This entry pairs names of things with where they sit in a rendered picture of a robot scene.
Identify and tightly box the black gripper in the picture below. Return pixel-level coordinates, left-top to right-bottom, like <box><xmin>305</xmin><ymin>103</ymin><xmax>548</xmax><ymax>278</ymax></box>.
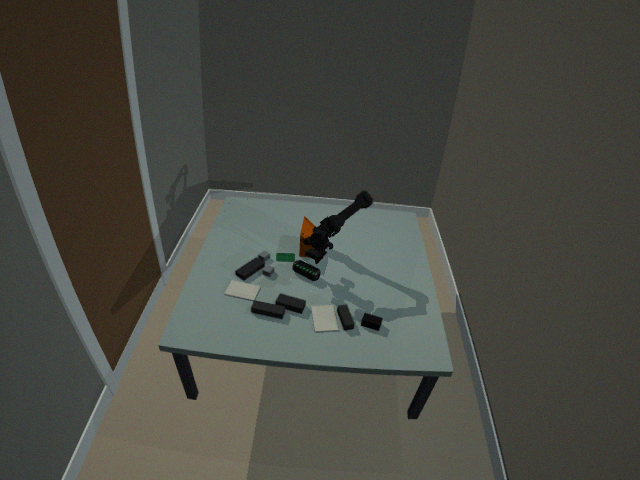
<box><xmin>305</xmin><ymin>239</ymin><xmax>333</xmax><ymax>264</ymax></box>

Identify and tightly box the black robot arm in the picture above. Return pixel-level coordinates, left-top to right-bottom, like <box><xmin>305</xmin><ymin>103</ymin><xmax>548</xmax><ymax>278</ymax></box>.
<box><xmin>304</xmin><ymin>190</ymin><xmax>373</xmax><ymax>248</ymax></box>

